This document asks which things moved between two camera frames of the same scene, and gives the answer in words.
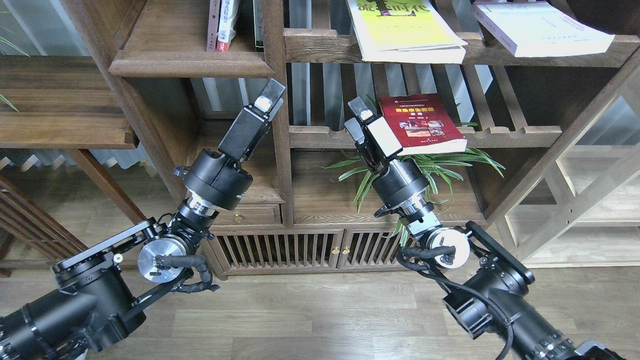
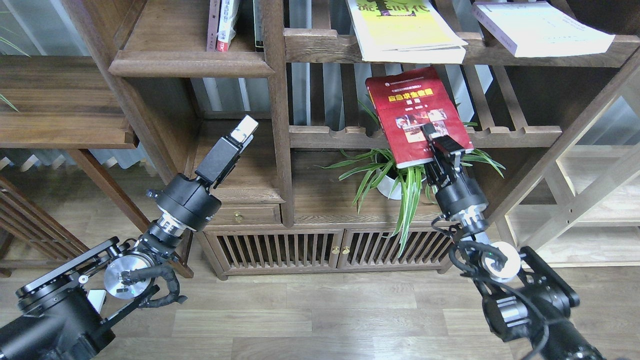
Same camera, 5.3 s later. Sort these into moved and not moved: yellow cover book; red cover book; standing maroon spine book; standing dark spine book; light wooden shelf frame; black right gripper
Moved: red cover book; black right gripper
Not moved: standing dark spine book; yellow cover book; standing maroon spine book; light wooden shelf frame
